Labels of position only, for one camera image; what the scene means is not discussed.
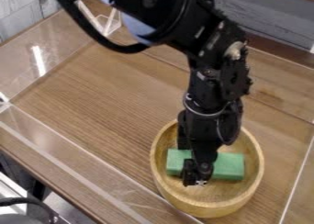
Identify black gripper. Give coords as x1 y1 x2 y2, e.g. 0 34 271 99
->
177 94 243 186

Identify green rectangular block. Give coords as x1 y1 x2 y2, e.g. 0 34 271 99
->
166 148 246 181

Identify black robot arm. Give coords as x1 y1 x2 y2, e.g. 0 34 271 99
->
56 0 253 186

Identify brown wooden bowl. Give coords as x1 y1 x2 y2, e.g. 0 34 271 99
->
150 120 265 218

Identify clear acrylic tray wall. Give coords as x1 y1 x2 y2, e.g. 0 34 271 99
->
0 101 202 224

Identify clear acrylic corner bracket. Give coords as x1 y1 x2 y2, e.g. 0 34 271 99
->
78 0 123 37

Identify black cable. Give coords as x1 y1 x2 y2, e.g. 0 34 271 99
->
0 197 60 224

